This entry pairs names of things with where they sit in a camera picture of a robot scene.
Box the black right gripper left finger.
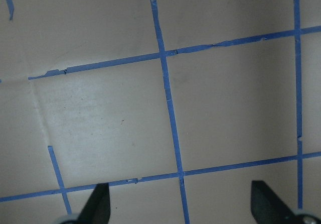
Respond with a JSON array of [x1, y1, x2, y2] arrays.
[[76, 183, 111, 224]]

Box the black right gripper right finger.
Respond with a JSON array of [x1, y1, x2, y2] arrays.
[[251, 180, 295, 224]]

